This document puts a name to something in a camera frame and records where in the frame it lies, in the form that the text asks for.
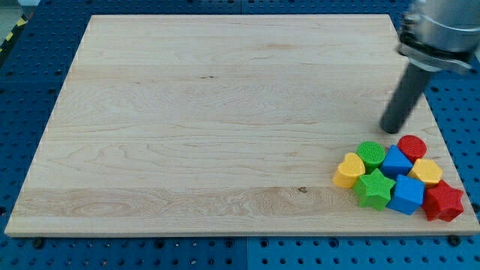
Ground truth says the blue cube block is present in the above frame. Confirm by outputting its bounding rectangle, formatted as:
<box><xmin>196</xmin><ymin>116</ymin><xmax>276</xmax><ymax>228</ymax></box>
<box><xmin>387</xmin><ymin>175</ymin><xmax>425</xmax><ymax>215</ymax></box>

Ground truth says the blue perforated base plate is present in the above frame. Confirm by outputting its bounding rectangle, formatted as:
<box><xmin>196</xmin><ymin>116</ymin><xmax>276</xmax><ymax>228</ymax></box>
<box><xmin>1</xmin><ymin>0</ymin><xmax>479</xmax><ymax>269</ymax></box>

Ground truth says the green star block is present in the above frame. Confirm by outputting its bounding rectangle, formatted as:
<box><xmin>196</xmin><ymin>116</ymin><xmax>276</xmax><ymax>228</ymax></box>
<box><xmin>352</xmin><ymin>168</ymin><xmax>396</xmax><ymax>211</ymax></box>

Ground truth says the blue triangle block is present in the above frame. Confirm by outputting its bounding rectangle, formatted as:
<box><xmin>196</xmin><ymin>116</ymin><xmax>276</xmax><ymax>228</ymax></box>
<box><xmin>379</xmin><ymin>145</ymin><xmax>413</xmax><ymax>179</ymax></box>

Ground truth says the dark grey cylindrical pointer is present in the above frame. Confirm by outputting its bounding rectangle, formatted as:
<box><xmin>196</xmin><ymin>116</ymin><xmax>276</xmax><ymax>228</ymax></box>
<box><xmin>379</xmin><ymin>64</ymin><xmax>434</xmax><ymax>134</ymax></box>

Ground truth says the light wooden board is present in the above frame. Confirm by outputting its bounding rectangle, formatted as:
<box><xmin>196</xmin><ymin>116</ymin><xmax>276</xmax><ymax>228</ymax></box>
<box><xmin>5</xmin><ymin>14</ymin><xmax>479</xmax><ymax>238</ymax></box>

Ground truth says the red star block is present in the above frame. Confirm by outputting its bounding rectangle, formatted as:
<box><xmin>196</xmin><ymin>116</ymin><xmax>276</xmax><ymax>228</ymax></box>
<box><xmin>421</xmin><ymin>179</ymin><xmax>464</xmax><ymax>222</ymax></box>

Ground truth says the yellow hexagon block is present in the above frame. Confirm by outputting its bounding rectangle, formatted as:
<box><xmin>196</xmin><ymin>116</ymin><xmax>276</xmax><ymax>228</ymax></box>
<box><xmin>407</xmin><ymin>158</ymin><xmax>443</xmax><ymax>188</ymax></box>

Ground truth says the red cylinder block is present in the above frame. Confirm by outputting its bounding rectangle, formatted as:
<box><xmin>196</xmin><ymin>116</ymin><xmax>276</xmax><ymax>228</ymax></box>
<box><xmin>397</xmin><ymin>135</ymin><xmax>428</xmax><ymax>164</ymax></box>

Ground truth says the yellow heart block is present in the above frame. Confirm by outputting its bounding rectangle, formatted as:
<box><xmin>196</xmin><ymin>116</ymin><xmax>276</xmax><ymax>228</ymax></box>
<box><xmin>332</xmin><ymin>152</ymin><xmax>366</xmax><ymax>188</ymax></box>

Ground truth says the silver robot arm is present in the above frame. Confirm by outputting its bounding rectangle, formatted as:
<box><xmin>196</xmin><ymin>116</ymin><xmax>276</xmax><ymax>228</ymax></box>
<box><xmin>397</xmin><ymin>0</ymin><xmax>479</xmax><ymax>74</ymax></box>

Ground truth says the green cylinder block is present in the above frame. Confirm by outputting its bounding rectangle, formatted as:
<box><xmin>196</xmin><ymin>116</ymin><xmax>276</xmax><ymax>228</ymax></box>
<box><xmin>356</xmin><ymin>141</ymin><xmax>386</xmax><ymax>174</ymax></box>

